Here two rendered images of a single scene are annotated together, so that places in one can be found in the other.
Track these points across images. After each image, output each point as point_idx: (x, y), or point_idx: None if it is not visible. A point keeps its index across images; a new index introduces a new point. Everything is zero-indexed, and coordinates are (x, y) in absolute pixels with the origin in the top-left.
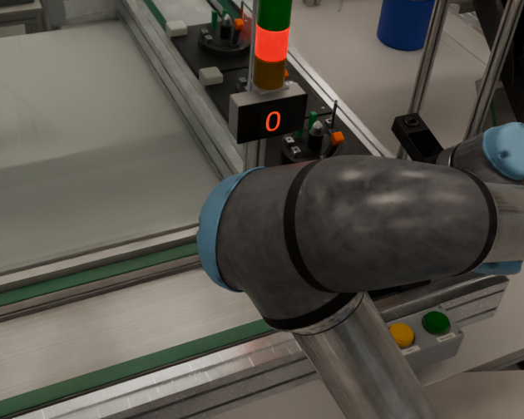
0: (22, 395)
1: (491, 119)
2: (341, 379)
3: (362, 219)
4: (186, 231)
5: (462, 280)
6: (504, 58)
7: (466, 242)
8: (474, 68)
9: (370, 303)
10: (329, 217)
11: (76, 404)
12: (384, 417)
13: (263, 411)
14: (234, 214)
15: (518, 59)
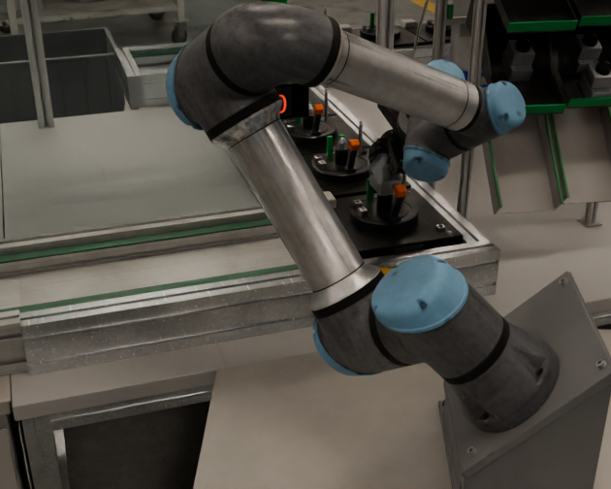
0: (56, 301)
1: None
2: (262, 180)
3: (243, 23)
4: (213, 215)
5: (455, 248)
6: (481, 54)
7: (313, 42)
8: None
9: (283, 129)
10: (227, 25)
11: (97, 304)
12: (295, 213)
13: (261, 342)
14: (184, 53)
15: (501, 61)
